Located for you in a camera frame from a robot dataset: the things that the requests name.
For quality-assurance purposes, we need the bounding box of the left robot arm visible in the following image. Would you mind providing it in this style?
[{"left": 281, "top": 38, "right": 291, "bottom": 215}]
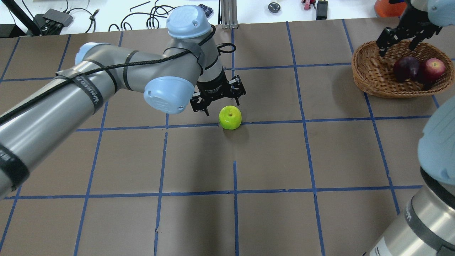
[{"left": 0, "top": 5, "right": 246, "bottom": 199}]

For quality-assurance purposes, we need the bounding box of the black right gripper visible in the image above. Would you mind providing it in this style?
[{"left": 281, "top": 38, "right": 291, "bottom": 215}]
[{"left": 376, "top": 4, "right": 442, "bottom": 57}]

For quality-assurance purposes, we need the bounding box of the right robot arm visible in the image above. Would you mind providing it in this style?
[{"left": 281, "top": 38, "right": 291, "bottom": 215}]
[{"left": 352, "top": 0, "right": 454, "bottom": 256}]

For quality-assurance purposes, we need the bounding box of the orange bucket with grey lid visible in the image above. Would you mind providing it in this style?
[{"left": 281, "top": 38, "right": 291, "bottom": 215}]
[{"left": 374, "top": 0, "right": 407, "bottom": 17}]

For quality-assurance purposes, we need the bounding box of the dark red apple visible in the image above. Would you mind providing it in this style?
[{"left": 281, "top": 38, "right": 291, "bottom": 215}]
[{"left": 393, "top": 56, "right": 420, "bottom": 82}]

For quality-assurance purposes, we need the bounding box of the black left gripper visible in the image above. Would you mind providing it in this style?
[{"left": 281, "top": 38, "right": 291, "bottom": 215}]
[{"left": 190, "top": 69, "right": 246, "bottom": 116}]

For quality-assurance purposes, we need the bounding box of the woven wicker basket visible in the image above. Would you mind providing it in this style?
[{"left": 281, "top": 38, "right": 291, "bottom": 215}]
[{"left": 352, "top": 39, "right": 454, "bottom": 98}]

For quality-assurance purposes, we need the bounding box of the red yellow apple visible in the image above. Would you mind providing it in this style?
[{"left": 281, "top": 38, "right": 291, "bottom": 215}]
[{"left": 418, "top": 58, "right": 446, "bottom": 83}]

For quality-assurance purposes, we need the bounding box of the green apple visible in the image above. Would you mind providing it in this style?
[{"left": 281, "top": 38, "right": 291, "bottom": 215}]
[{"left": 218, "top": 105, "right": 242, "bottom": 130}]

